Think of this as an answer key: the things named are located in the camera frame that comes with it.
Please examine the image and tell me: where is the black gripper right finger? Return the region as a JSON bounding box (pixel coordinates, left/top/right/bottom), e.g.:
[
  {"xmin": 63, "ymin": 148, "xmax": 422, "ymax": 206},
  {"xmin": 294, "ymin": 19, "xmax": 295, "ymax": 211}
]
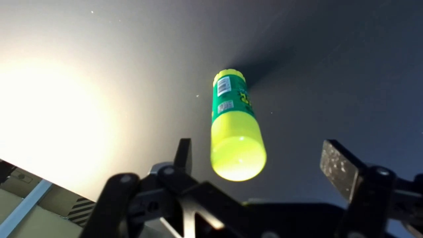
[{"xmin": 320, "ymin": 138, "xmax": 397, "ymax": 238}]

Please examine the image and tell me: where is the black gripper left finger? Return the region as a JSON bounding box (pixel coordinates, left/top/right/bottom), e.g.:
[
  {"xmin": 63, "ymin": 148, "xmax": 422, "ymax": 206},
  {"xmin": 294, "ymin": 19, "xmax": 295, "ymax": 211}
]
[{"xmin": 81, "ymin": 138, "xmax": 195, "ymax": 238}]

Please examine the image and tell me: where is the green yellow glue stick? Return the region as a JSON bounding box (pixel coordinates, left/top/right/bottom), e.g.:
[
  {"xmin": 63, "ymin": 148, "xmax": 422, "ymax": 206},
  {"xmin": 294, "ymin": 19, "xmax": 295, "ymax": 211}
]
[{"xmin": 211, "ymin": 68, "xmax": 268, "ymax": 182}]

